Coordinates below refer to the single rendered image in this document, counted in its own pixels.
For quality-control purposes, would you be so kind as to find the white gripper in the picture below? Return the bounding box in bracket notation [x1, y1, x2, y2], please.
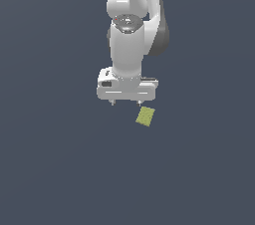
[96, 67, 159, 108]

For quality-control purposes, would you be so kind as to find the olive green block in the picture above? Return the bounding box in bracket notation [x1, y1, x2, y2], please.
[134, 106, 156, 128]

